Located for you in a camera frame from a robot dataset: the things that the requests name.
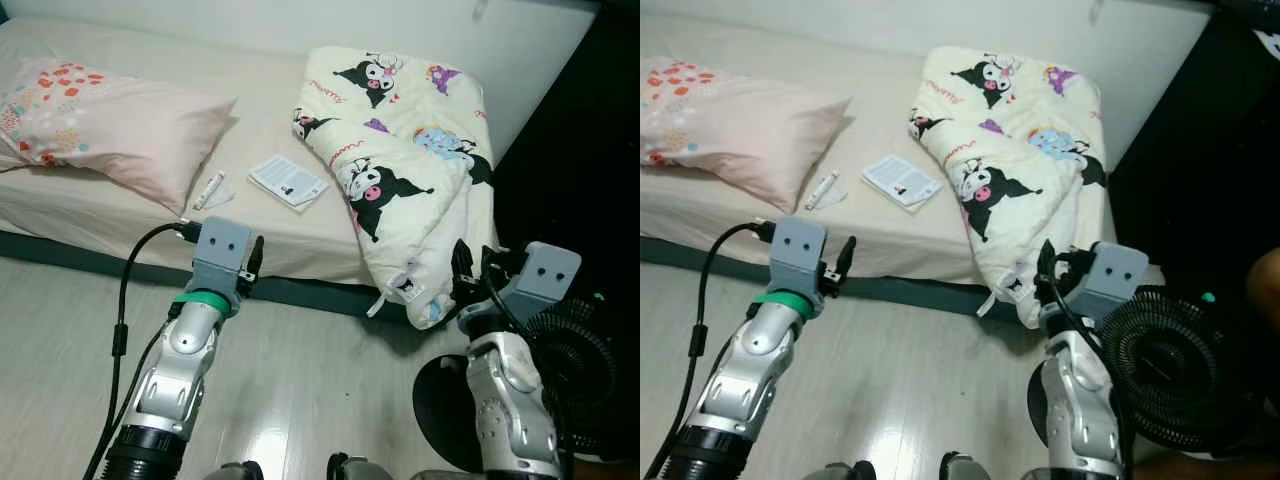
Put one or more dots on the grey robot leg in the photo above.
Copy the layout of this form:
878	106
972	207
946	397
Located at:
852	472
360	468
968	468
240	472

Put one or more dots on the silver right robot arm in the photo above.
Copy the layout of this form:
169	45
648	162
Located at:
505	400
1075	400

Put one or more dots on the grey robot left leg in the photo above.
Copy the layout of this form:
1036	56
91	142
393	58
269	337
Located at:
852	472
240	472

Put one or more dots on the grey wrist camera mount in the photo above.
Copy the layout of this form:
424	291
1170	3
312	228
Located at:
1118	275
797	250
545	275
220	250

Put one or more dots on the black floor fan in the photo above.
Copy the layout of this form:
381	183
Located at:
575	370
1170	370

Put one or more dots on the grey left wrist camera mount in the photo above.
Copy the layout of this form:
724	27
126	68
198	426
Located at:
797	250
220	250

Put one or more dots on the white paperback book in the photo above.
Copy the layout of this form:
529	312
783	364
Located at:
288	180
902	180

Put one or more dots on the grey robot right leg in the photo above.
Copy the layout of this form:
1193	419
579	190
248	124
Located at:
360	468
968	468

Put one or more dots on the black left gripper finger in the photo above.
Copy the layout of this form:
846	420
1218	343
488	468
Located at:
258	256
849	256

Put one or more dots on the pink patterned pillow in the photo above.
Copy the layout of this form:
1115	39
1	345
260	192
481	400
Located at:
740	125
120	125

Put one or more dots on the cream mattress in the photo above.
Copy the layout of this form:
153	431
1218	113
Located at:
720	215
100	215

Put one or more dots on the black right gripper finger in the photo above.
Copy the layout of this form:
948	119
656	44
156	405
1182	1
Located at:
462	262
1076	259
1046	262
491	262

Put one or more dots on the white tube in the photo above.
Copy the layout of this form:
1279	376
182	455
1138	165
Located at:
822	190
210	190

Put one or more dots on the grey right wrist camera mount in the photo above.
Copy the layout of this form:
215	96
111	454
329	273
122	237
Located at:
1118	275
545	275

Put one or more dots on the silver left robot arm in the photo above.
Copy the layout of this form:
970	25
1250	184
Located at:
180	370
745	370

